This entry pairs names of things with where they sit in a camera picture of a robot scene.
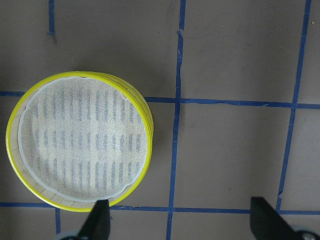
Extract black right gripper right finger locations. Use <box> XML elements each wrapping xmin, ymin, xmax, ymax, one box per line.
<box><xmin>250</xmin><ymin>197</ymin><xmax>301</xmax><ymax>240</ymax></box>

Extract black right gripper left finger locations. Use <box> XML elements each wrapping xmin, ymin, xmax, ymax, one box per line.
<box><xmin>76</xmin><ymin>199</ymin><xmax>111</xmax><ymax>240</ymax></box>

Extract yellow top steamer layer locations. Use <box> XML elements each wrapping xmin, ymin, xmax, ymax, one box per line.
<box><xmin>5</xmin><ymin>71</ymin><xmax>154</xmax><ymax>212</ymax></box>

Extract yellow steamer layer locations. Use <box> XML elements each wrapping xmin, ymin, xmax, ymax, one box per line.
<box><xmin>5</xmin><ymin>71</ymin><xmax>154</xmax><ymax>212</ymax></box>
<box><xmin>98</xmin><ymin>72</ymin><xmax>154</xmax><ymax>142</ymax></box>

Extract white mesh steamer liner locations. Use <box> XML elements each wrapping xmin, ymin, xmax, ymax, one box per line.
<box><xmin>18</xmin><ymin>76</ymin><xmax>149</xmax><ymax>203</ymax></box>

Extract yellow bottom steamer layer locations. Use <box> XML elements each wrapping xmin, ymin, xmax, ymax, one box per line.
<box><xmin>98</xmin><ymin>72</ymin><xmax>154</xmax><ymax>142</ymax></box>

